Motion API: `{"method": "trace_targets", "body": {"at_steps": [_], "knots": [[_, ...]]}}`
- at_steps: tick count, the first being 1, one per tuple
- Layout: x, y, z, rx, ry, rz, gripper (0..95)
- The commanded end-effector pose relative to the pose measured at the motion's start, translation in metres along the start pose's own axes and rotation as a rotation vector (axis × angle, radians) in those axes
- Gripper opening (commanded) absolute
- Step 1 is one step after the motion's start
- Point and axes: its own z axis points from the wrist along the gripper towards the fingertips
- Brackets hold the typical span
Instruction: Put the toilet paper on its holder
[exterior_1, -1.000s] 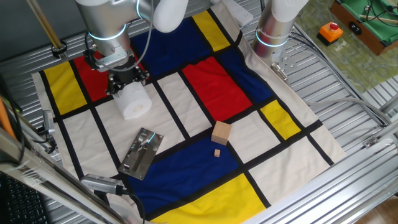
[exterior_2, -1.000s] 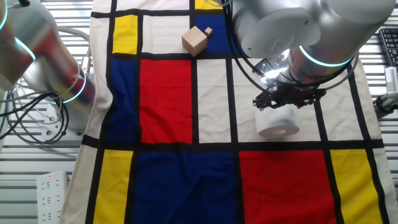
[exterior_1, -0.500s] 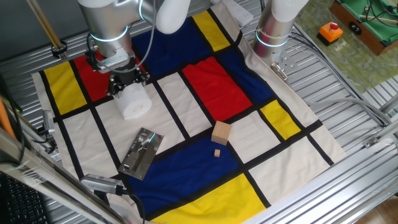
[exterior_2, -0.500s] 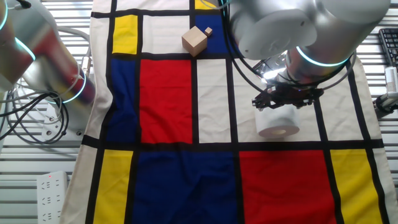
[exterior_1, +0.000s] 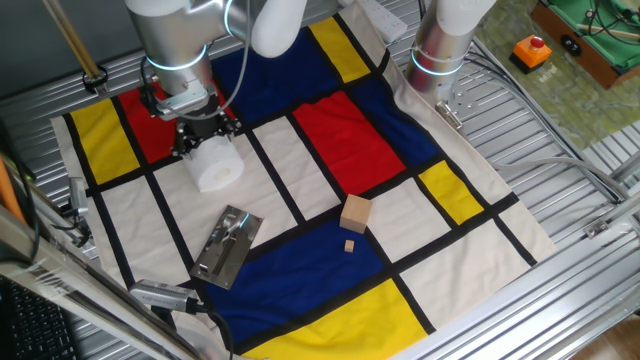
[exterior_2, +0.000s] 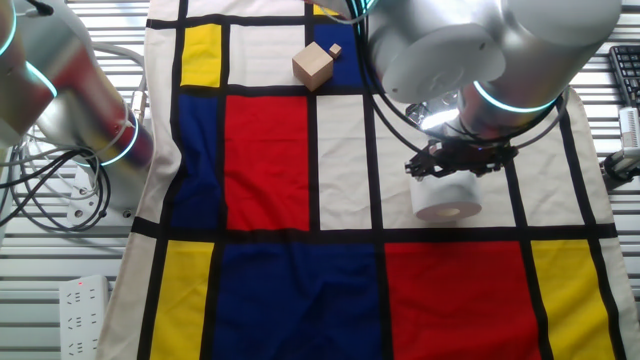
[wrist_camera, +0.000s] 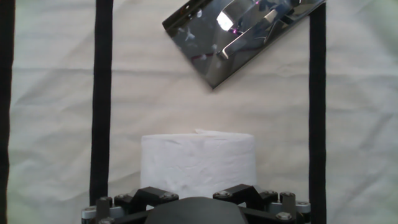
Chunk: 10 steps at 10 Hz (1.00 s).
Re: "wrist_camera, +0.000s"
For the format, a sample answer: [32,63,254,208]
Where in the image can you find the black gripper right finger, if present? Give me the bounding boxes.
[213,183,312,224]

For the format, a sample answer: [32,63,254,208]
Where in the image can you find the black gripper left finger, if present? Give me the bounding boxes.
[81,186,180,224]

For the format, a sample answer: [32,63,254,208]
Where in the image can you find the white toilet paper roll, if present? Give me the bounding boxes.
[139,129,257,200]

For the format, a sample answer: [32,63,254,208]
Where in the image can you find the colour block pattern cloth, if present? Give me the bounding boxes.
[0,0,398,224]

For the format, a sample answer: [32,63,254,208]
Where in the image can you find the chrome toilet paper holder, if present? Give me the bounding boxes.
[161,0,327,90]

